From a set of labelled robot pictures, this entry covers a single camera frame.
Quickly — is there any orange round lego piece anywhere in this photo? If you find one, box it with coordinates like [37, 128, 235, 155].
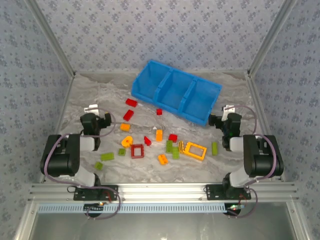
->
[121, 135, 134, 148]

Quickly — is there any yellow lego window frame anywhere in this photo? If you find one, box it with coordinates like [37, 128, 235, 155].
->
[183, 141, 208, 163]

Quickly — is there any blue three-compartment plastic bin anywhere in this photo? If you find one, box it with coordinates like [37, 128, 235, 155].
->
[131, 59, 223, 127]

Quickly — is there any black controller board with LED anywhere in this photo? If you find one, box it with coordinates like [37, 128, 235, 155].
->
[224, 203, 242, 217]
[83, 202, 105, 218]

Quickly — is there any grey metal panel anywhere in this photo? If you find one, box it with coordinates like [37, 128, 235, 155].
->
[29, 212, 298, 240]

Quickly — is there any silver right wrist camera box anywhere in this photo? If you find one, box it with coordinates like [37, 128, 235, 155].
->
[222, 104, 236, 121]

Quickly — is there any red lego window frame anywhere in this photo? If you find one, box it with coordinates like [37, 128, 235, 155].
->
[130, 143, 145, 160]

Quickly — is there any aluminium side rail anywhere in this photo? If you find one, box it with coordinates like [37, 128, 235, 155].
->
[37, 72, 77, 185]
[245, 72, 287, 182]

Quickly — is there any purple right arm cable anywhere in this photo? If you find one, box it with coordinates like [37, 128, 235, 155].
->
[226, 104, 285, 220]

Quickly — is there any wide aluminium extrusion rail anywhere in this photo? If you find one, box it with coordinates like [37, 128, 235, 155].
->
[27, 181, 300, 203]

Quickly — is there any aluminium frame post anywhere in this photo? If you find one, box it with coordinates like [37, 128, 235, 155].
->
[246, 0, 300, 76]
[23, 0, 77, 76]

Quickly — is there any pale blue slotted cable duct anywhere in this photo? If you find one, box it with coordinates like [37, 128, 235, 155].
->
[37, 202, 228, 214]

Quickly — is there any short aluminium frame leg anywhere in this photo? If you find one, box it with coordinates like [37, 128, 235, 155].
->
[286, 201, 310, 240]
[13, 201, 39, 240]

